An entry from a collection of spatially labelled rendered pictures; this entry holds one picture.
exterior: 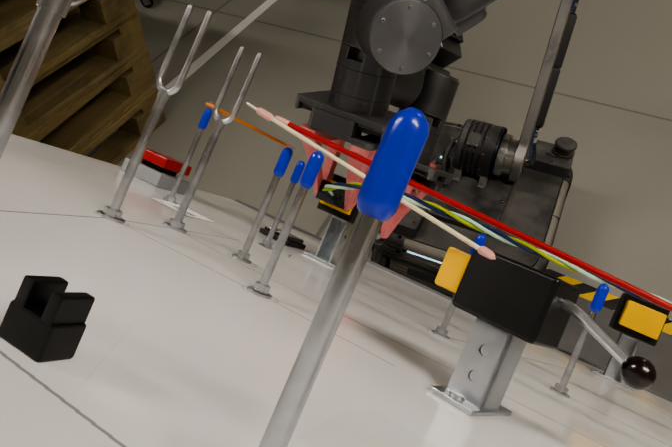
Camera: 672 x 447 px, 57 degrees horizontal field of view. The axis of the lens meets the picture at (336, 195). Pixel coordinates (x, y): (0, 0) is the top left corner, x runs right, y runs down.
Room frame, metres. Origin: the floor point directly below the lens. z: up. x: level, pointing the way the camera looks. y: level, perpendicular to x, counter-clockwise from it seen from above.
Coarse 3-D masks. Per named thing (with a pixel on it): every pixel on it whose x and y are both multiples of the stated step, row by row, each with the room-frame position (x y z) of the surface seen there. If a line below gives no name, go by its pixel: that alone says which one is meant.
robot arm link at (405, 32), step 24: (384, 0) 0.45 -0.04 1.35; (408, 0) 0.43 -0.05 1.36; (432, 0) 0.43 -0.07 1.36; (360, 24) 0.46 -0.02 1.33; (384, 24) 0.42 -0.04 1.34; (408, 24) 0.43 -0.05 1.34; (432, 24) 0.43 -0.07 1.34; (456, 24) 0.50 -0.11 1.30; (384, 48) 0.42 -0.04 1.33; (408, 48) 0.42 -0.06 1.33; (432, 48) 0.42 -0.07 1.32; (408, 72) 0.41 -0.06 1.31
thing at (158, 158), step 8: (144, 152) 0.54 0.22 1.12; (152, 152) 0.54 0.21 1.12; (144, 160) 0.54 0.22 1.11; (152, 160) 0.53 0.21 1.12; (160, 160) 0.53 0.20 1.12; (168, 160) 0.53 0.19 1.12; (176, 160) 0.56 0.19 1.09; (160, 168) 0.53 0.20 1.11; (168, 168) 0.53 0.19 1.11; (176, 168) 0.53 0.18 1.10
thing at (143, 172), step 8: (128, 160) 0.54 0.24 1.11; (144, 168) 0.52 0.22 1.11; (152, 168) 0.53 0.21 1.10; (136, 176) 0.52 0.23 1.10; (144, 176) 0.52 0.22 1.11; (152, 176) 0.51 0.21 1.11; (160, 176) 0.51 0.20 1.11; (168, 176) 0.52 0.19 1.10; (176, 176) 0.55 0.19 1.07; (152, 184) 0.51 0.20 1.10; (160, 184) 0.51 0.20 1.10; (168, 184) 0.52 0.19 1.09; (184, 184) 0.54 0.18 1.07; (184, 192) 0.53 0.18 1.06
